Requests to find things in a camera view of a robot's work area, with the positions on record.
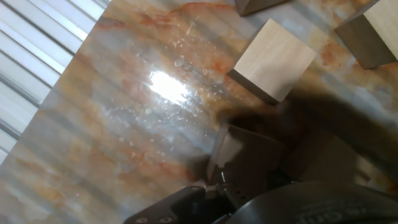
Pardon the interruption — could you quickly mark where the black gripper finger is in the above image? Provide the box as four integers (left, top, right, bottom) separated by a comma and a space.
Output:
123, 123, 285, 224

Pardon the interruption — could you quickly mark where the orange grey marble mat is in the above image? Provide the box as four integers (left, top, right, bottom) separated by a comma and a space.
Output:
0, 0, 398, 224

